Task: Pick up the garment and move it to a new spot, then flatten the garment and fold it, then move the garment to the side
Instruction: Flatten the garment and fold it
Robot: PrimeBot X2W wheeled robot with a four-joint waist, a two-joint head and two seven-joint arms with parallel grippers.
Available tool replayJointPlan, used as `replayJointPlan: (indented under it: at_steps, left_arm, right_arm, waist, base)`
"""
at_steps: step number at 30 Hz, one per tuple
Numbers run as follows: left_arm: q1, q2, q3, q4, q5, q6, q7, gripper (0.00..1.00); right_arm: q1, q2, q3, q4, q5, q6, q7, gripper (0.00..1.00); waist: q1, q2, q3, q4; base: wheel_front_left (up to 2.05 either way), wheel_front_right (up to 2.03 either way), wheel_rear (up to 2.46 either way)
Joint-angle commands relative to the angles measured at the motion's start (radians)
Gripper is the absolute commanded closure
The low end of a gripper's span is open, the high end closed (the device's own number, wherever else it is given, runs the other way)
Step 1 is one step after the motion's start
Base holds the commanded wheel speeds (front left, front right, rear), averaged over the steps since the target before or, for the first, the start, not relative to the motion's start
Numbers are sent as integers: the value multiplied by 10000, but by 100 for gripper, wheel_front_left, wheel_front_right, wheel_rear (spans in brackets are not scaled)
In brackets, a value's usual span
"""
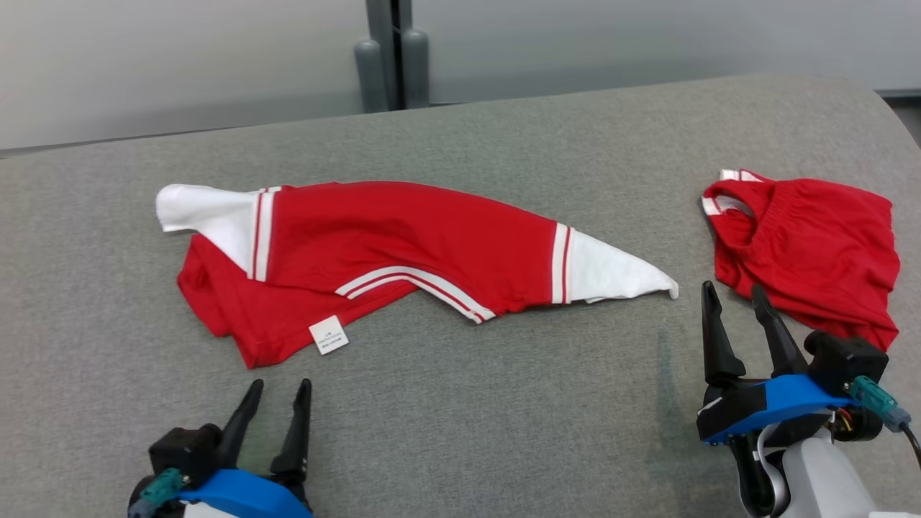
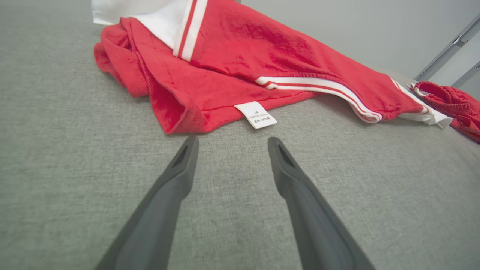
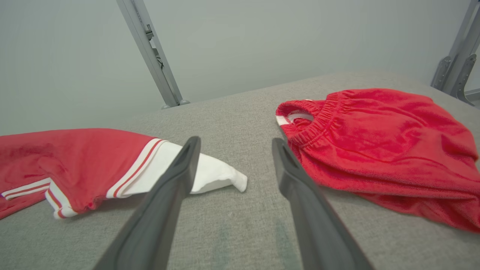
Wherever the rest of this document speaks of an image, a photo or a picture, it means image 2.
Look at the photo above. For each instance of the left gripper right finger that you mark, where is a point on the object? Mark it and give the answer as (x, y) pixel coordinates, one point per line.
(315, 225)

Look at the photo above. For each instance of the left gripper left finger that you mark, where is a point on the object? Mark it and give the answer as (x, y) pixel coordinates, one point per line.
(150, 225)

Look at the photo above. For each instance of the red shirt with white trim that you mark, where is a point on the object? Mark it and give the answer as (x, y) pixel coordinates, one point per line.
(240, 45)

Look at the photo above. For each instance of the grey fabric sofa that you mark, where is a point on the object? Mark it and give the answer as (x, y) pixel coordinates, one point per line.
(56, 157)

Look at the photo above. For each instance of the red shorts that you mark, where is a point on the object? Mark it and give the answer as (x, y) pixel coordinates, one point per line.
(453, 105)

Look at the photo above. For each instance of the grey metal partition post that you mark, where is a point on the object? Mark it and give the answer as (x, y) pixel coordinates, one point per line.
(446, 50)
(468, 75)

